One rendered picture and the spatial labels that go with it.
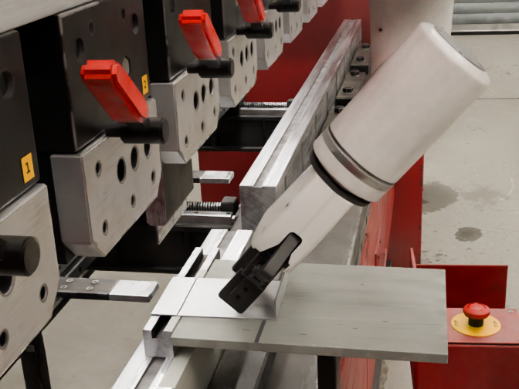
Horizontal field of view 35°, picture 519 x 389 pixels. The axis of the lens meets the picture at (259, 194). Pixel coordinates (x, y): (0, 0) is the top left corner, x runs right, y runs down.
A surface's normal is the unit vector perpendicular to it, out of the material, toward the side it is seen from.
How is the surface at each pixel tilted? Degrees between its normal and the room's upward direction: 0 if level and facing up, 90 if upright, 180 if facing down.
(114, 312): 0
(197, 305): 0
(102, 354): 0
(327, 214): 90
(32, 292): 90
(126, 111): 139
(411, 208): 90
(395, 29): 97
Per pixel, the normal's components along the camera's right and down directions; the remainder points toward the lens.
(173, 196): 0.98, 0.03
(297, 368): -0.04, -0.94
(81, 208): -0.19, 0.35
